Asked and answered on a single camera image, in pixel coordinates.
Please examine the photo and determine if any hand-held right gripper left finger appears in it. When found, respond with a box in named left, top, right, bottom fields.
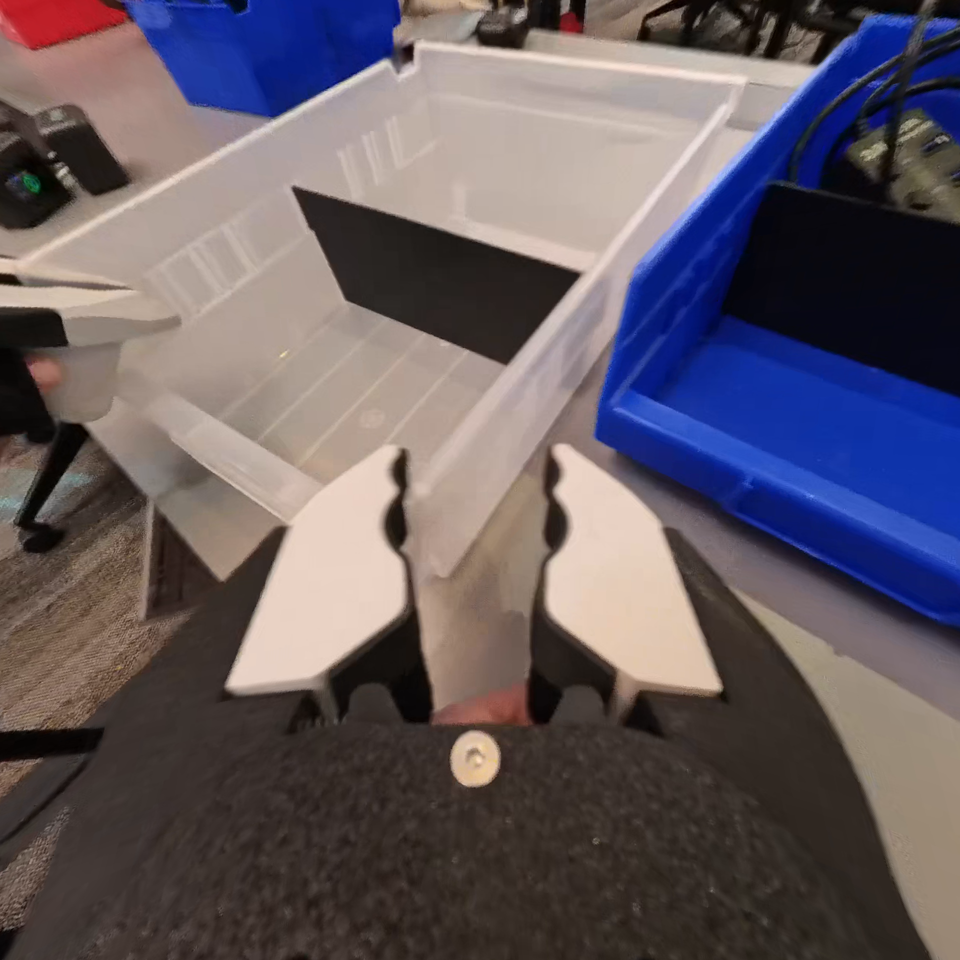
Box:
left=225, top=444, right=417, bottom=699

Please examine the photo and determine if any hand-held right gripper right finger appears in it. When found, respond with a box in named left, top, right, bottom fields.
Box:
left=531, top=444, right=725, bottom=699

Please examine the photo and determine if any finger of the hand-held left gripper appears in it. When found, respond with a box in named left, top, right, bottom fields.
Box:
left=0, top=287, right=183, bottom=350
left=0, top=257, right=135, bottom=295

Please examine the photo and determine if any clear plastic bin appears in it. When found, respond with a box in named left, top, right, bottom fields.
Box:
left=21, top=39, right=751, bottom=580

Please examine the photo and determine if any blue plastic bin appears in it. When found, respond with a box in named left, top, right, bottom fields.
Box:
left=123, top=0, right=404, bottom=119
left=594, top=13, right=960, bottom=629

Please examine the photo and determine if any black usb hub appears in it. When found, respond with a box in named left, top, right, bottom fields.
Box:
left=846, top=107, right=960, bottom=217

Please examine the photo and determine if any grey desk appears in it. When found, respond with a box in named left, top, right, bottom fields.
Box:
left=0, top=22, right=960, bottom=960

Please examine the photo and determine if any red plastic bin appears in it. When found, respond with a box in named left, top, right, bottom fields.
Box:
left=0, top=0, right=130, bottom=51

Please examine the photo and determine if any black device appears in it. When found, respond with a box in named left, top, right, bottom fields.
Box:
left=474, top=6, right=531, bottom=48

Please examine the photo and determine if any black action camera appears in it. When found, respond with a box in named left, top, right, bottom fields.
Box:
left=33, top=103, right=134, bottom=198
left=0, top=129, right=76, bottom=231

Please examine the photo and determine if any black hub cable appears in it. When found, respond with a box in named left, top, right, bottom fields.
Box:
left=787, top=13, right=960, bottom=189

